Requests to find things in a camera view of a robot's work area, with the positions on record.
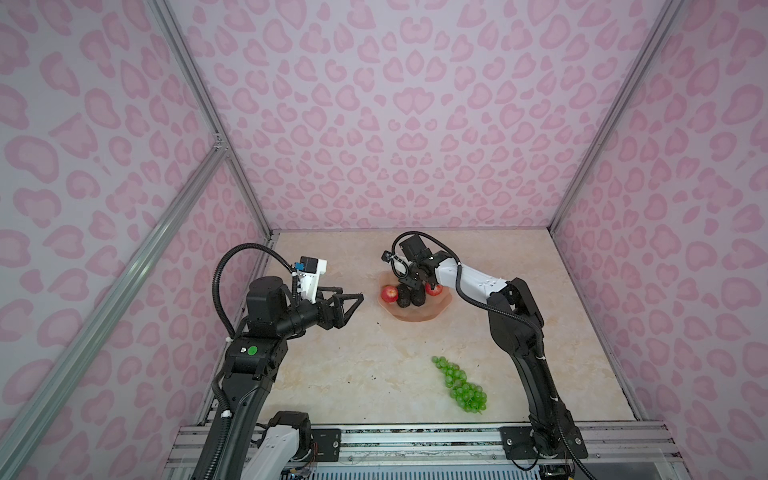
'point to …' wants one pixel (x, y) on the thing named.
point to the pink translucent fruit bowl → (432, 308)
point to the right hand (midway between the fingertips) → (411, 266)
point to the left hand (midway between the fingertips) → (351, 291)
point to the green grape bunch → (469, 396)
